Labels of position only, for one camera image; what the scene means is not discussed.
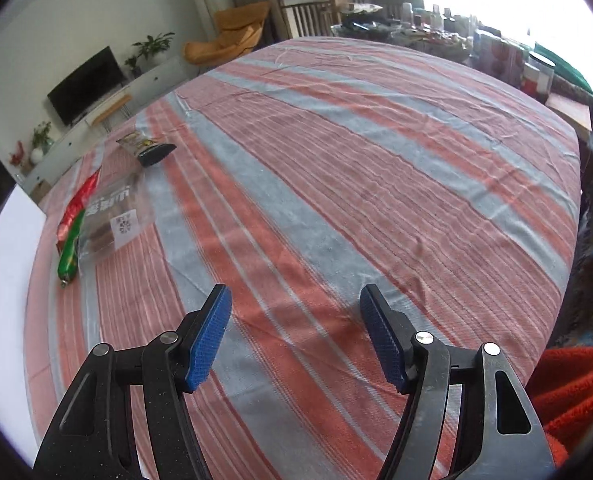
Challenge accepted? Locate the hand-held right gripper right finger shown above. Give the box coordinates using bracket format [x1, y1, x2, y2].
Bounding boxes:
[359, 284, 555, 480]

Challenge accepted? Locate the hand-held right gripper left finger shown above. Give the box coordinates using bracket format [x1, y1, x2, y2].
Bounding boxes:
[34, 283, 233, 480]

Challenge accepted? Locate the clear bag of brown cakes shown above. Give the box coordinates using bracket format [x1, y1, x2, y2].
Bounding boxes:
[76, 172, 152, 261]

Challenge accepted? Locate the green sausage stick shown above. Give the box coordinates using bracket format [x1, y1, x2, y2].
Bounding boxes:
[57, 210, 86, 288]

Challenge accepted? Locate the red and grey striped cloth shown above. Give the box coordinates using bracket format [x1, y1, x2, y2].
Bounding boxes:
[24, 36, 582, 480]

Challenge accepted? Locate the red snack packet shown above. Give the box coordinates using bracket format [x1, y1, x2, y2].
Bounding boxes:
[57, 167, 102, 243]

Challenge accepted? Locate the long thin snack stick packet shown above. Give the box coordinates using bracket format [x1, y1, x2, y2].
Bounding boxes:
[116, 130, 177, 168]

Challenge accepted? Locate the red fleece blanket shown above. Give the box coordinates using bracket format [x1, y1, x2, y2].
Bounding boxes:
[524, 342, 593, 471]

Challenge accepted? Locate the wooden stool with metal legs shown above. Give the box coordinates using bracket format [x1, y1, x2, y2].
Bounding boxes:
[85, 94, 133, 133]

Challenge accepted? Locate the white television cabinet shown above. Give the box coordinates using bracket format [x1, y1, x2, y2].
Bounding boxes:
[19, 55, 197, 186]

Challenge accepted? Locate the leafy green potted plant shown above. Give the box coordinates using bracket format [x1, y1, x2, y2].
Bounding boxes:
[30, 121, 53, 153]

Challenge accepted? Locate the black television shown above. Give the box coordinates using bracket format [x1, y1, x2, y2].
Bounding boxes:
[47, 46, 126, 127]

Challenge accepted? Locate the small wooden side table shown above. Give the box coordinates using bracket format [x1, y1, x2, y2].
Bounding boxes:
[547, 92, 593, 133]

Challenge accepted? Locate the large potted plant white pot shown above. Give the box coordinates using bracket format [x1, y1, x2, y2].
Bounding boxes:
[132, 32, 176, 66]

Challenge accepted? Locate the row of cluttered household goods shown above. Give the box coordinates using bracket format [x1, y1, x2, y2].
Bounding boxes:
[337, 0, 592, 106]

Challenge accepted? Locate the orange lounge chair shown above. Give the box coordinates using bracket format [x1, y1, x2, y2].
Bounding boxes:
[183, 1, 272, 66]

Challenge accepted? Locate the dark wooden chair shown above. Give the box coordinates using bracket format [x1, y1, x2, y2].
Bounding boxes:
[276, 0, 337, 41]

